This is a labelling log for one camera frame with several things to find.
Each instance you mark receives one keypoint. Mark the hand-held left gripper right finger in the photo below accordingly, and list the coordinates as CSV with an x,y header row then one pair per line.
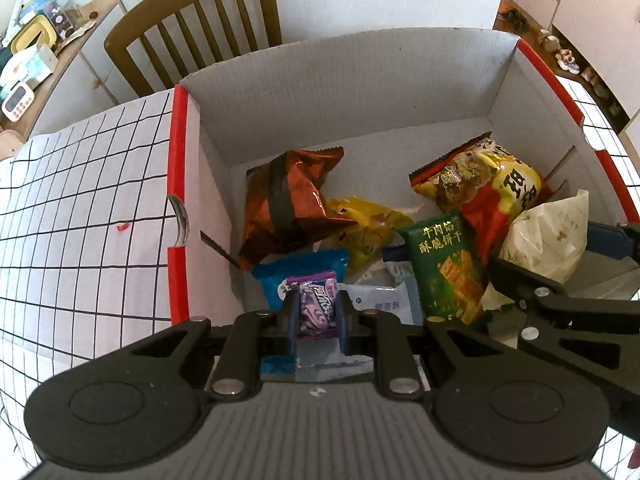
x,y
342,320

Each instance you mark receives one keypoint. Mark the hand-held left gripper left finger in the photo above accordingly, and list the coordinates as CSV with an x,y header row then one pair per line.
x,y
292,317

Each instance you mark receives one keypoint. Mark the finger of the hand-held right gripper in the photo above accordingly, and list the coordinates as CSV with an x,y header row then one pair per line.
x,y
607,242
510,272

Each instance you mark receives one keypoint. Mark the purple candy packet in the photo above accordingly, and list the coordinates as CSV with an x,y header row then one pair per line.
x,y
317,305

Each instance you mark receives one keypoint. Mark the cream translucent snack bag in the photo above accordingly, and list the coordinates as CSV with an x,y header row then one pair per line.
x,y
540,235

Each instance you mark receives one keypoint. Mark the yellow candy bag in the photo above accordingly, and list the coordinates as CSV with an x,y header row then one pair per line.
x,y
370,225

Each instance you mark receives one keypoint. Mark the red and yellow snack bag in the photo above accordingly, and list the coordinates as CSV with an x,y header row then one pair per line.
x,y
480,175

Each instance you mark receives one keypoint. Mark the brown foil snack bag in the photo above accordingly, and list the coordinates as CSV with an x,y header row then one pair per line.
x,y
295,185

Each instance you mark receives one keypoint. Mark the red and white cardboard box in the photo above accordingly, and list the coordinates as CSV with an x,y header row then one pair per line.
x,y
350,90

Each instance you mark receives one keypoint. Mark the white snack packet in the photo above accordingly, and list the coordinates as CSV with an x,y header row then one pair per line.
x,y
380,302

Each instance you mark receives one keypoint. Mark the blue snack packet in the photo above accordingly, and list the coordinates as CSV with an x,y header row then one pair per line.
x,y
280,275

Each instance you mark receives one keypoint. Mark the green biscuit packet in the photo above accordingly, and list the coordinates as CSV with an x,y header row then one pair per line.
x,y
440,265

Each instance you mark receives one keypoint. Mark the white and blue packet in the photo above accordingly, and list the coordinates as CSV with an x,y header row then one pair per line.
x,y
397,270

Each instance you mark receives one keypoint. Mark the white sneakers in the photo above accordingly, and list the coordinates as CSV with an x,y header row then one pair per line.
x,y
567,60

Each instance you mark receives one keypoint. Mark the white tall cabinet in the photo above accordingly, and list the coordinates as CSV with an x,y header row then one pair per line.
x,y
600,10

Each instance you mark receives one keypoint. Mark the orange and black shoes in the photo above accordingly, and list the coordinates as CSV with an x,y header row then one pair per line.
x,y
515,19

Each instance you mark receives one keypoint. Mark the wooden side table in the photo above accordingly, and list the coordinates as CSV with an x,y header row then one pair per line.
x,y
75,52

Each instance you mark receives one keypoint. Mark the white kitchen timer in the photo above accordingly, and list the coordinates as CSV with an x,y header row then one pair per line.
x,y
17,102

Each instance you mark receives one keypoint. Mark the white teal tissue box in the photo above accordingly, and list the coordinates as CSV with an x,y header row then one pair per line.
x,y
30,67

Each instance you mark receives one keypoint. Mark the yellow plastic container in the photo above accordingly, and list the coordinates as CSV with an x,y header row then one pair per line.
x,y
49,31

